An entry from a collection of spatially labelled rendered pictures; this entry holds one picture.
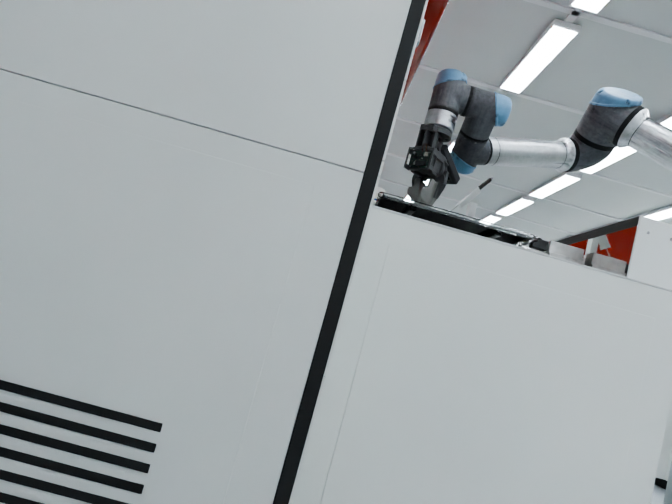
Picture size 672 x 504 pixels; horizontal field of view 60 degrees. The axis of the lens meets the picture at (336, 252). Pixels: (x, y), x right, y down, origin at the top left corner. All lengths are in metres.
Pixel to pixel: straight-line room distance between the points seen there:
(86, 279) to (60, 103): 0.26
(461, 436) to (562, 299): 0.31
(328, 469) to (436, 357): 0.27
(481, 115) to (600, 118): 0.37
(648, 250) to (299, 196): 0.73
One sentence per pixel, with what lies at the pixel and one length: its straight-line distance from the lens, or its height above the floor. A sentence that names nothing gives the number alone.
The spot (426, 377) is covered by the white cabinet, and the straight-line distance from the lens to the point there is 1.07.
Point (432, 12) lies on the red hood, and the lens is 1.24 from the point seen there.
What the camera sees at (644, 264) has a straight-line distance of 1.29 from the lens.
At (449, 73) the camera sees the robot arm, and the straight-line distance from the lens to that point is 1.50.
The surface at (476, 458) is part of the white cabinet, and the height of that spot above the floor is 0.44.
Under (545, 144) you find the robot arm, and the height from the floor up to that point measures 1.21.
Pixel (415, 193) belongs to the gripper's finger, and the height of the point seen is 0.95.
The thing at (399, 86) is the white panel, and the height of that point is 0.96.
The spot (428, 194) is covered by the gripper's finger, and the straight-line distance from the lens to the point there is 1.42.
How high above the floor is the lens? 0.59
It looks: 7 degrees up
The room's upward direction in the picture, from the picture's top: 16 degrees clockwise
